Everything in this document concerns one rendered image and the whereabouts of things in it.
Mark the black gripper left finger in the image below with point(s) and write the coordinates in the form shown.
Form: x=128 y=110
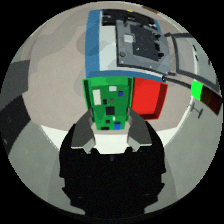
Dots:
x=79 y=140

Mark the green bin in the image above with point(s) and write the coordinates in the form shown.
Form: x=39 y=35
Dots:
x=107 y=80

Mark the green circuit board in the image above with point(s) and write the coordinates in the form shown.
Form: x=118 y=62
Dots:
x=109 y=103

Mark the red open-top bin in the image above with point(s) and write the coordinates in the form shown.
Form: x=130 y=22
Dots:
x=149 y=99

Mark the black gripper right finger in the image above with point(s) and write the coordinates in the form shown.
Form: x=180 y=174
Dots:
x=142 y=137

